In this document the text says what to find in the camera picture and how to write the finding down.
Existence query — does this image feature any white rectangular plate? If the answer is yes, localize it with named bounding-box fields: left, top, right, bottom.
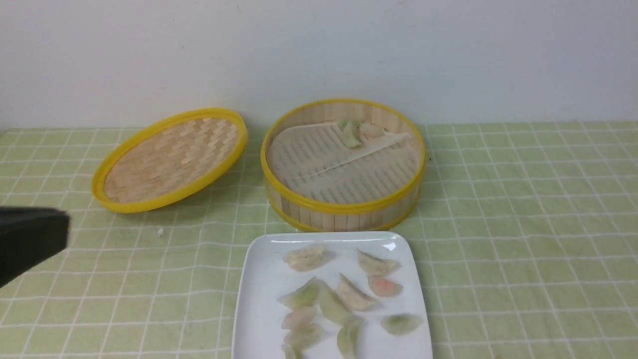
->
left=231, top=231, right=433, bottom=359

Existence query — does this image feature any yellow rimmed bamboo steamer basket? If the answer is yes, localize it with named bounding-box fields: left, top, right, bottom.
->
left=260, top=98, right=427, bottom=232

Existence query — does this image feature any white steamer liner cloth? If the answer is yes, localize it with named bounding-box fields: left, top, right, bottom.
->
left=266, top=123, right=421, bottom=204

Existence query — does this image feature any white dumpling top left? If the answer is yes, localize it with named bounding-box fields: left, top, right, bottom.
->
left=283, top=245, right=325, bottom=272

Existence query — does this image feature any white dumpling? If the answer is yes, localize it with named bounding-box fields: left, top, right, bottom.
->
left=337, top=273, right=379, bottom=312
left=357, top=249, right=401, bottom=277
left=283, top=245, right=325, bottom=272

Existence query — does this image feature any white dumpling top right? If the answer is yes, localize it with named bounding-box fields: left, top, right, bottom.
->
left=357, top=249, right=401, bottom=277

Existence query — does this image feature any white dumpling centre right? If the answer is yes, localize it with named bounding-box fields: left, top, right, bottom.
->
left=337, top=273, right=379, bottom=312

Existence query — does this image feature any yellow rimmed bamboo steamer lid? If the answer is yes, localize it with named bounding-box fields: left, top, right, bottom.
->
left=91, top=108, right=248, bottom=213

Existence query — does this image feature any green dumpling bottom edge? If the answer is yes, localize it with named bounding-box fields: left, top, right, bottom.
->
left=281, top=344, right=303, bottom=359

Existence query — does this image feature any green checkered tablecloth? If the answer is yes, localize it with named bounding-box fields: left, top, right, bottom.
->
left=0, top=123, right=638, bottom=359

